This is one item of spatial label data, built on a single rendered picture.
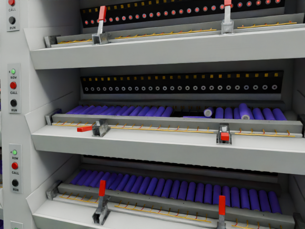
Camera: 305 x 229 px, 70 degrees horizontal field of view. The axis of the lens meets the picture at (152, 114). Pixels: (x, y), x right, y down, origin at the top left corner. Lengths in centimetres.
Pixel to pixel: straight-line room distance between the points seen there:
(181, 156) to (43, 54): 39
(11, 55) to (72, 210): 41
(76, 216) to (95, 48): 39
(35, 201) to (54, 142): 16
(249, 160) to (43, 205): 51
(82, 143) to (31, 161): 15
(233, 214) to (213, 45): 35
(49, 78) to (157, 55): 32
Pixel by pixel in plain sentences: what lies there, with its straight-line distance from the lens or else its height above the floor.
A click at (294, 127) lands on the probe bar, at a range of 48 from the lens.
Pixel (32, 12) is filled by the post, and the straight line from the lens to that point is 65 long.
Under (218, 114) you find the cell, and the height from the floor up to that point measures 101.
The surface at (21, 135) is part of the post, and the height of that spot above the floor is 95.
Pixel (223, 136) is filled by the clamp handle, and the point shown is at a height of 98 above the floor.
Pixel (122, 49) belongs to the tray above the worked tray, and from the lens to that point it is 47.
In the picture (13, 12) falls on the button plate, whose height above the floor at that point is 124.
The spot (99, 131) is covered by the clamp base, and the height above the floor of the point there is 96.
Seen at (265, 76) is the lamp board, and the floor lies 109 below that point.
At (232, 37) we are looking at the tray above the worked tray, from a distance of 43.
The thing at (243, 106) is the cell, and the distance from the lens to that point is 52.
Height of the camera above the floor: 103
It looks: 3 degrees down
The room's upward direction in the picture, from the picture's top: 1 degrees clockwise
